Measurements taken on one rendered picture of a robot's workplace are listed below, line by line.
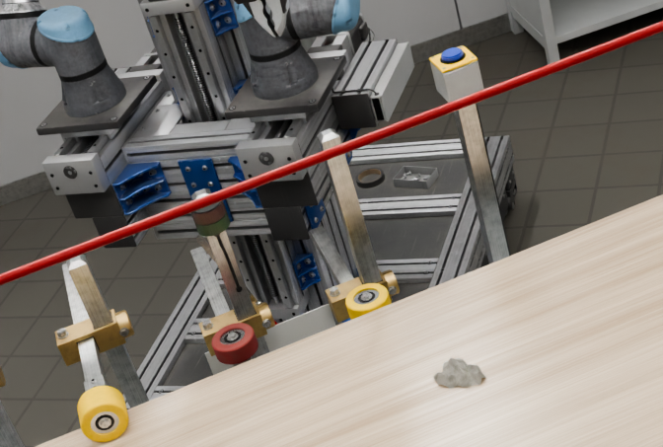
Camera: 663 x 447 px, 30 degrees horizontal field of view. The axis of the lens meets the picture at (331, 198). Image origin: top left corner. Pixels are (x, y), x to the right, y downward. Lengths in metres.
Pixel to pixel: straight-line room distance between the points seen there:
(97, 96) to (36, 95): 1.98
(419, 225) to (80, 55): 1.25
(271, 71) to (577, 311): 0.94
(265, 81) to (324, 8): 0.22
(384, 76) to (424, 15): 2.16
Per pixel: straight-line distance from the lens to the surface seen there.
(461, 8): 5.07
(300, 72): 2.70
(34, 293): 4.45
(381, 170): 3.96
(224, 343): 2.25
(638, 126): 4.34
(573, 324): 2.08
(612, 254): 2.22
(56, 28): 2.88
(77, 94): 2.93
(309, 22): 2.63
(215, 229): 2.18
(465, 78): 2.25
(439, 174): 3.89
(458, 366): 2.01
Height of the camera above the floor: 2.20
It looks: 31 degrees down
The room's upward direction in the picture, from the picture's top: 17 degrees counter-clockwise
